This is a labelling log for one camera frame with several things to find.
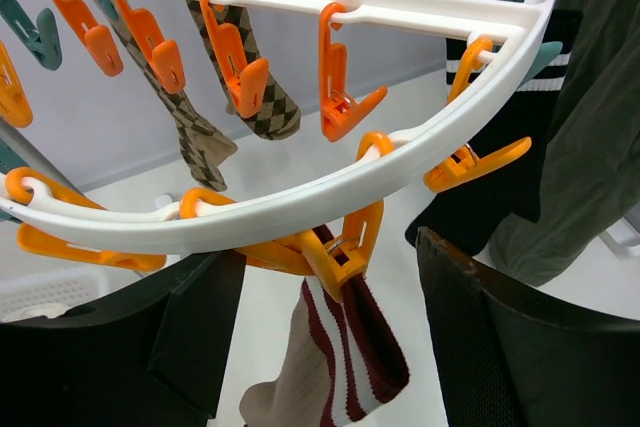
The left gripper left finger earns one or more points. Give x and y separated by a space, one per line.
151 354

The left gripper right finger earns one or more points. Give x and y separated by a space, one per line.
508 354

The black white-striped sock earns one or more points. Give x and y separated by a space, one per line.
467 215

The tan striped sock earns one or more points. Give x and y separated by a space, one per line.
342 362

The brown argyle sock long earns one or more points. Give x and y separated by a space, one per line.
202 146

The white clip sock hanger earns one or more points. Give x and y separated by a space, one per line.
317 183

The white plastic laundry basket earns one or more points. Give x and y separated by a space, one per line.
52 293

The olive green hanging garment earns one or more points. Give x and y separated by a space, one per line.
590 176

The brown argyle sock short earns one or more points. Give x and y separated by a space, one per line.
253 93

